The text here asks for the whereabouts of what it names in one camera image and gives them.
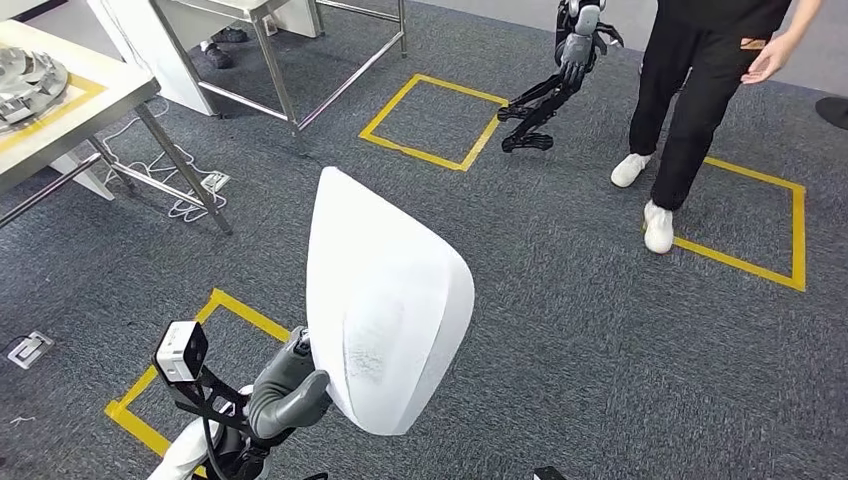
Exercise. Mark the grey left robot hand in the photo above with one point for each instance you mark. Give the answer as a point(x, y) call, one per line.
point(291, 371)

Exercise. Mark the white curved plastic part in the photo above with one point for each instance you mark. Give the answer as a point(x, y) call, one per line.
point(384, 298)

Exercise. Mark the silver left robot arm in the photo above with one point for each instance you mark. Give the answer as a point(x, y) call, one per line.
point(179, 454)

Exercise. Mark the stainless steel workbench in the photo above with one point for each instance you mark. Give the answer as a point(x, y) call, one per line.
point(126, 79)

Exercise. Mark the white power strip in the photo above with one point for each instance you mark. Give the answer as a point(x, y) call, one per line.
point(215, 181)

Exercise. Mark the metal floor socket plate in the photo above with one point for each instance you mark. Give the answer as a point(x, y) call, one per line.
point(30, 350)

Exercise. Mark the person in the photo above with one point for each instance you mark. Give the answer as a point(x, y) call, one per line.
point(696, 66)
point(217, 56)

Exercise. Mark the stainless steel table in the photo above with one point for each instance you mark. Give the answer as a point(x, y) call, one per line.
point(218, 6)

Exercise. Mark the grey wheel hubcap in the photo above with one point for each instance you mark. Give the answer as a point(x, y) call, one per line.
point(26, 86)

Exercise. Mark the black humanoid robot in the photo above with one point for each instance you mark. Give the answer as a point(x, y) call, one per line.
point(576, 53)

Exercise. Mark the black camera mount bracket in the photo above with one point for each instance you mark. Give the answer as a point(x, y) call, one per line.
point(218, 397)

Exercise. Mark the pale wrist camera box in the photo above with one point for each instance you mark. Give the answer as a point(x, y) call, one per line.
point(179, 351)

